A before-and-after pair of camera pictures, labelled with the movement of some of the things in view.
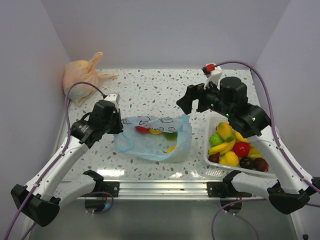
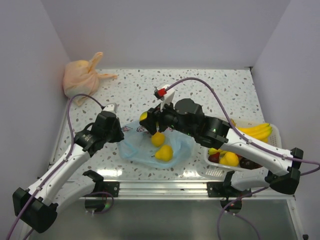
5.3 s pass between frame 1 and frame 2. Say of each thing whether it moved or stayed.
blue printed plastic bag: moved
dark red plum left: stayed
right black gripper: moved
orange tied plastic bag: stayed
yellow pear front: stayed
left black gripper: moved
